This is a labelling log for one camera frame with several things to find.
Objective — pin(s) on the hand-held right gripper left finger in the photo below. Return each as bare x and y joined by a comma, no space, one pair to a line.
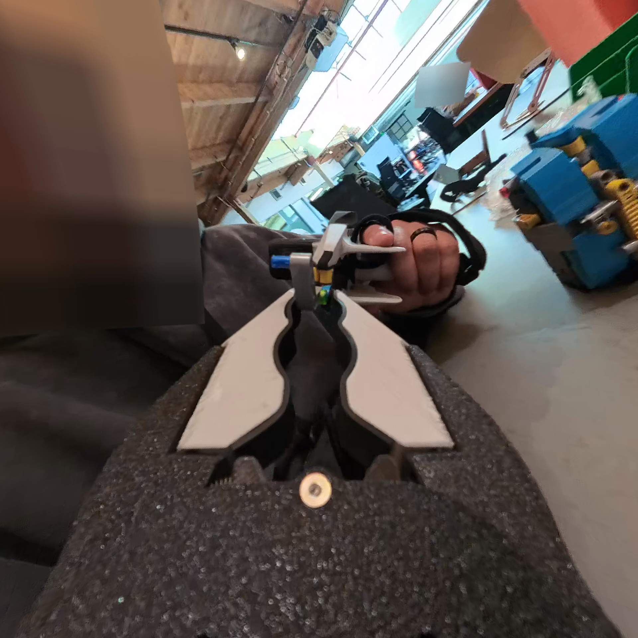
234,398

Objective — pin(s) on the wooden tilted desk stand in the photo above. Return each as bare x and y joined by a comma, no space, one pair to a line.
498,40

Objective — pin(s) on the black mesh chair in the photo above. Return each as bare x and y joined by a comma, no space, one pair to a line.
349,199

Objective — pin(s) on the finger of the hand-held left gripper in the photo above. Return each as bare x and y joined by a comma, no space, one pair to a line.
329,246
344,218

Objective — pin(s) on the yellow twin cone piece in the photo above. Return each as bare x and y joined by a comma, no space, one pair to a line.
325,275

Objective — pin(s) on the grey angled beam assembly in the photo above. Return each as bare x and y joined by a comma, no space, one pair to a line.
301,279

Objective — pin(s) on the green storage bin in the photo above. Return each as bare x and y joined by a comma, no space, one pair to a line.
608,70

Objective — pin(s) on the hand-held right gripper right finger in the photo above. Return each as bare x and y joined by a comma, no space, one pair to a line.
393,398

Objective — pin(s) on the blue toy brick robot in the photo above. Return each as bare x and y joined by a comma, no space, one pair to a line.
573,199

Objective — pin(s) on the black office chair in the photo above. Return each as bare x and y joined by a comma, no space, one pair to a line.
438,129

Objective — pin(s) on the person's left hand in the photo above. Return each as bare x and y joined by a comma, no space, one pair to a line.
428,269

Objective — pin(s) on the clear plastic bag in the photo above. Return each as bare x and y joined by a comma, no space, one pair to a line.
498,199

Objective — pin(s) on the blue connector brick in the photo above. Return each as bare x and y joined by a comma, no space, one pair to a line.
324,295

